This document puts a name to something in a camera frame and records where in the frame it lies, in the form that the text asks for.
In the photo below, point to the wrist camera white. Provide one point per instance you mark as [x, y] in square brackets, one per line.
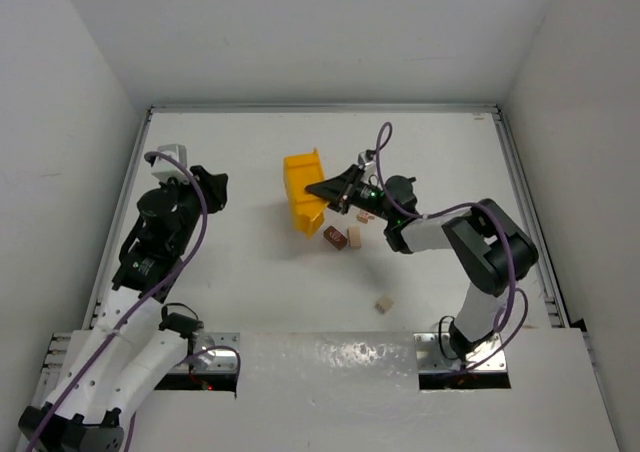
[168, 162]
[366, 159]

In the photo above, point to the yellow plastic bin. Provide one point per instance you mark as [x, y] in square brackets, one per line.
[307, 210]

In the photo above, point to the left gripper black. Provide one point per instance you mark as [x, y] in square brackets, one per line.
[201, 187]

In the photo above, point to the aluminium frame rail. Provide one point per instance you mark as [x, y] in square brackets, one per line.
[324, 107]
[116, 223]
[547, 279]

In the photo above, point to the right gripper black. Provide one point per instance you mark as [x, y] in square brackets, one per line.
[345, 194]

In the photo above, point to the aluminium frame rail right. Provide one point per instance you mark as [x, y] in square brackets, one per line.
[547, 279]

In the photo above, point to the aluminium frame rail back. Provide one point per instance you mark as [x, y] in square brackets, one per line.
[324, 107]

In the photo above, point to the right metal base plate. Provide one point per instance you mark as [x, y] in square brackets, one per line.
[434, 355]

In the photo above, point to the metal base plate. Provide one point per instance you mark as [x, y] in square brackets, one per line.
[434, 355]
[213, 353]

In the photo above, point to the patterned small wood block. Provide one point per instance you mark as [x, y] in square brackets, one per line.
[364, 217]

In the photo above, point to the light wood cube block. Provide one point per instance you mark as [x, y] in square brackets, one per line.
[384, 304]

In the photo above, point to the dark brown wood block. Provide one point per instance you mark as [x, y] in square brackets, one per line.
[335, 237]

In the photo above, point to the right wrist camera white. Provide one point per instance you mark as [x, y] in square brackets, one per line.
[366, 159]

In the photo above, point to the aluminium frame rail left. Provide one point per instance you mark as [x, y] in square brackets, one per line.
[116, 223]

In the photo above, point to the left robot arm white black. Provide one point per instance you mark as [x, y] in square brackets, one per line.
[134, 342]

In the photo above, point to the white front cover board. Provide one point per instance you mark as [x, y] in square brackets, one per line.
[360, 392]

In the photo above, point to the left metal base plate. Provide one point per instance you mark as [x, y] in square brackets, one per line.
[213, 353]

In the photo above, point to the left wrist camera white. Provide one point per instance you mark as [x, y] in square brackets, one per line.
[168, 162]

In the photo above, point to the light wood rectangular block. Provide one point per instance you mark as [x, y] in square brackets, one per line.
[354, 237]

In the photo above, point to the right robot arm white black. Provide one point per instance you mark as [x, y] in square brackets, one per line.
[494, 252]

